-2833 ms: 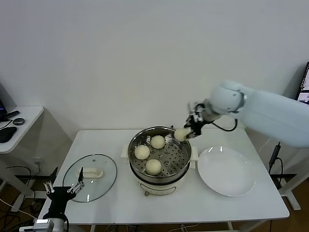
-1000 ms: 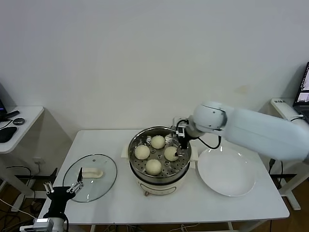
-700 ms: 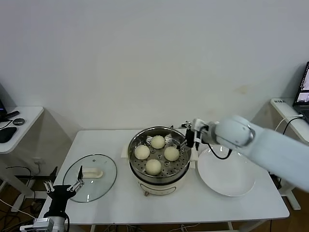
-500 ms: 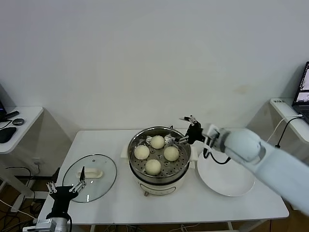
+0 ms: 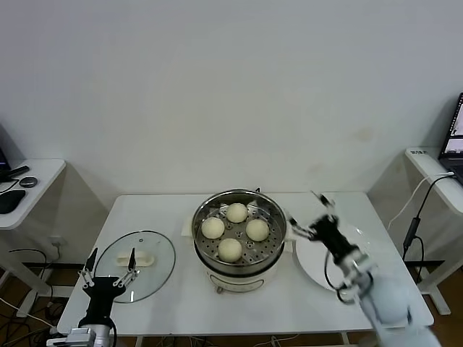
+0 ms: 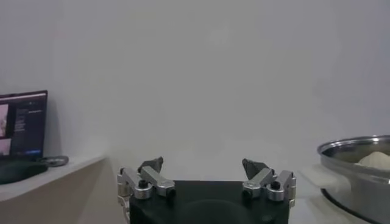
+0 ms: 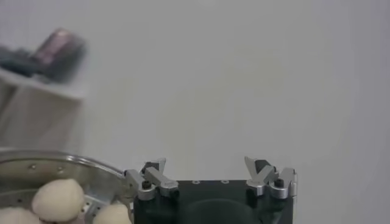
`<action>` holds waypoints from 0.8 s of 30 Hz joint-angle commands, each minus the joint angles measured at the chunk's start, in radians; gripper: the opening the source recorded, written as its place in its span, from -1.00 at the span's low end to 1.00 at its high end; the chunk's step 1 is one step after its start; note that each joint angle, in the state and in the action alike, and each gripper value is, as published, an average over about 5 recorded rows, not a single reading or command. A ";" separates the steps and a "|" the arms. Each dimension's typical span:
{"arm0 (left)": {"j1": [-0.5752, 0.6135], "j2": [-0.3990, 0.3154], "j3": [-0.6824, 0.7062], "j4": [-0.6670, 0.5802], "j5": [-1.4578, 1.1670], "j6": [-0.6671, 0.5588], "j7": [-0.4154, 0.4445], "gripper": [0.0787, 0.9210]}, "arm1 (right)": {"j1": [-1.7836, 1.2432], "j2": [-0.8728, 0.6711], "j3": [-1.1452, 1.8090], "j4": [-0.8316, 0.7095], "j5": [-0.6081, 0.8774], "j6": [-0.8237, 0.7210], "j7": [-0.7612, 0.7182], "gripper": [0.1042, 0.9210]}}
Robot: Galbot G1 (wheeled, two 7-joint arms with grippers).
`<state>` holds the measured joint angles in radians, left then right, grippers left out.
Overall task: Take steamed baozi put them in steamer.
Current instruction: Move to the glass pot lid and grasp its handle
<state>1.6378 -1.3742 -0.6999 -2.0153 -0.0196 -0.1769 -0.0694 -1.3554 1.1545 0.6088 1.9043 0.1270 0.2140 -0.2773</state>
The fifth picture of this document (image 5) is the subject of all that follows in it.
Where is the white cable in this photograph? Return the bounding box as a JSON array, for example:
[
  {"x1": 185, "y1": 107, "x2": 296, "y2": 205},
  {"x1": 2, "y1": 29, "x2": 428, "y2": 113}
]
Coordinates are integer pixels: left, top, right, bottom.
[{"x1": 387, "y1": 172, "x2": 456, "y2": 231}]

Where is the black cable with adapter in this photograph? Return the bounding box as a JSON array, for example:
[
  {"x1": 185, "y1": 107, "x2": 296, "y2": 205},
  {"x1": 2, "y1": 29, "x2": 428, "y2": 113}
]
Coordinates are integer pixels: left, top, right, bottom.
[{"x1": 401, "y1": 175, "x2": 453, "y2": 283}]

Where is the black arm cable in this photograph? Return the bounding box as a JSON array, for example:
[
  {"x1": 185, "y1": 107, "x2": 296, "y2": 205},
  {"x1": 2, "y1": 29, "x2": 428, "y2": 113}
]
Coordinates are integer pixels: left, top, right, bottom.
[{"x1": 323, "y1": 249, "x2": 359, "y2": 305}]

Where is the glass lid with cream handle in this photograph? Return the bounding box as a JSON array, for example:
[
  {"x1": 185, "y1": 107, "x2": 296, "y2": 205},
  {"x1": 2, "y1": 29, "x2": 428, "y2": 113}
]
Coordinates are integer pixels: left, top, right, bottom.
[{"x1": 93, "y1": 230, "x2": 177, "y2": 304}]

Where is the white steamed baozi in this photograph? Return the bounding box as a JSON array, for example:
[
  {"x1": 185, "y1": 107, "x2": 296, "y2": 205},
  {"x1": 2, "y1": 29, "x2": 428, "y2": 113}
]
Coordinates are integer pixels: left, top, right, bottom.
[
  {"x1": 226, "y1": 202, "x2": 249, "y2": 223},
  {"x1": 245, "y1": 219, "x2": 270, "y2": 242},
  {"x1": 217, "y1": 238, "x2": 243, "y2": 263},
  {"x1": 200, "y1": 217, "x2": 225, "y2": 239}
]

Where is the white side table with label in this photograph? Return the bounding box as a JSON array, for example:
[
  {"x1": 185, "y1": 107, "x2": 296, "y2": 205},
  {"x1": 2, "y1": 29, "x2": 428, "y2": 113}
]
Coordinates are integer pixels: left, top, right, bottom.
[{"x1": 404, "y1": 147, "x2": 463, "y2": 315}]

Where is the black looping floor cable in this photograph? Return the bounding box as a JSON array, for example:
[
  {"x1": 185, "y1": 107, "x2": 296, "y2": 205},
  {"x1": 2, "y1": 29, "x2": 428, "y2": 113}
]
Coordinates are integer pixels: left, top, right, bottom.
[{"x1": 7, "y1": 248, "x2": 50, "y2": 270}]

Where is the dark monitor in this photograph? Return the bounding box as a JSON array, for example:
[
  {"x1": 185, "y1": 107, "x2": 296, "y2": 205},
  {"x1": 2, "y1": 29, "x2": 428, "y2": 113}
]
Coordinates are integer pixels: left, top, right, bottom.
[{"x1": 0, "y1": 124, "x2": 14, "y2": 181}]

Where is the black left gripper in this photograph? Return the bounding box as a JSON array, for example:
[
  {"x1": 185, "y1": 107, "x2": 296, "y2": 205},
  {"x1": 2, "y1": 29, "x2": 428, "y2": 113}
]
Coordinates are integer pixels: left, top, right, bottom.
[{"x1": 77, "y1": 247, "x2": 140, "y2": 328}]

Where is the open black laptop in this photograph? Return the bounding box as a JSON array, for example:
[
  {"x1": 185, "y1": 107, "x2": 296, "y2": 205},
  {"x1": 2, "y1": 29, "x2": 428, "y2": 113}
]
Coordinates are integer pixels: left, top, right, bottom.
[{"x1": 437, "y1": 93, "x2": 463, "y2": 178}]

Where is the white round plate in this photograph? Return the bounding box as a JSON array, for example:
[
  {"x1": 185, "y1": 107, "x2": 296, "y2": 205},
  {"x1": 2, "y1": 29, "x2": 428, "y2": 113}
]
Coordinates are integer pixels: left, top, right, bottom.
[{"x1": 294, "y1": 219, "x2": 383, "y2": 294}]

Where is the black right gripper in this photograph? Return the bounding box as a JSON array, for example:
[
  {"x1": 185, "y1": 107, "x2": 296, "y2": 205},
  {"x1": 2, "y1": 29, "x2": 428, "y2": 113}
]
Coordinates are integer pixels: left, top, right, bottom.
[{"x1": 285, "y1": 191, "x2": 359, "y2": 260}]

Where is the stainless steel steamer basket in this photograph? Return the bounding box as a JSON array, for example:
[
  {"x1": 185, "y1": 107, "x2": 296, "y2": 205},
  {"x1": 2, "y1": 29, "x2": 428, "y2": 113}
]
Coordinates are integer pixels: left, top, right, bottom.
[{"x1": 191, "y1": 189, "x2": 286, "y2": 270}]

